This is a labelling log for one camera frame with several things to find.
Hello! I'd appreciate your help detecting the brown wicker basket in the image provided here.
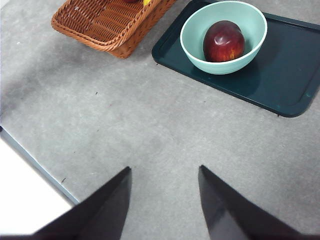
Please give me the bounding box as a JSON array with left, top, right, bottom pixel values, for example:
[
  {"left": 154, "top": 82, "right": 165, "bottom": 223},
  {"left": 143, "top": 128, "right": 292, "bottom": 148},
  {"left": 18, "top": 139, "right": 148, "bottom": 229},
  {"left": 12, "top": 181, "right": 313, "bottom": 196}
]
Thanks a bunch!
[{"left": 51, "top": 0, "right": 177, "bottom": 60}]

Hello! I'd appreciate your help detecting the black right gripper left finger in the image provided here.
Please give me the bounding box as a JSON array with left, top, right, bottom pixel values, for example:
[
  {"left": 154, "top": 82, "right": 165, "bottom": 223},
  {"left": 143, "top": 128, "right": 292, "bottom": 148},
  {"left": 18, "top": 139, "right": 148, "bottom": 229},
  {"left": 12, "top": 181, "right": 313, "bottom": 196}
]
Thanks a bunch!
[{"left": 32, "top": 166, "right": 133, "bottom": 240}]

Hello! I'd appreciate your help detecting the teal ribbed bowl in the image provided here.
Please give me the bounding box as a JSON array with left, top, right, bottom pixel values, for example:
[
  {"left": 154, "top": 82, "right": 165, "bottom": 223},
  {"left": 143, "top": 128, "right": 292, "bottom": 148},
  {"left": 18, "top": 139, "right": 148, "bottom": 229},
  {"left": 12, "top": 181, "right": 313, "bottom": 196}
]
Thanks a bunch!
[{"left": 179, "top": 0, "right": 268, "bottom": 75}]

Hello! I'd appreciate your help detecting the dark red plum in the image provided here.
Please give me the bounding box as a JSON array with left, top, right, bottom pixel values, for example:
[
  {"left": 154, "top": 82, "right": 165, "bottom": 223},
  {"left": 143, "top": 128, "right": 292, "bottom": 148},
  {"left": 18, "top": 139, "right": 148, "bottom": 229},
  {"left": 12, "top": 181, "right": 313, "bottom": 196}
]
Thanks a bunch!
[{"left": 202, "top": 20, "right": 246, "bottom": 63}]

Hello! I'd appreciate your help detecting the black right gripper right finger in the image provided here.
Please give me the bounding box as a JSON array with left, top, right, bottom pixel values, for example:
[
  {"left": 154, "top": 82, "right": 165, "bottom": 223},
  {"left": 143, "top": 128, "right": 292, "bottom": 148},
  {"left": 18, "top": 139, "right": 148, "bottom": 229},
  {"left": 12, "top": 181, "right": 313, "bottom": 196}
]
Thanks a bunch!
[{"left": 198, "top": 164, "right": 308, "bottom": 240}]

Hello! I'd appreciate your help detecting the dark rectangular tray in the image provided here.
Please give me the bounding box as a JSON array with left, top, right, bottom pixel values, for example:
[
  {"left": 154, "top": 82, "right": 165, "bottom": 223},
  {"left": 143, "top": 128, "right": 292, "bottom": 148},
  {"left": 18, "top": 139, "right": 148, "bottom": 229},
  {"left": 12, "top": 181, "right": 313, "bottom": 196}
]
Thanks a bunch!
[{"left": 151, "top": 0, "right": 320, "bottom": 118}]

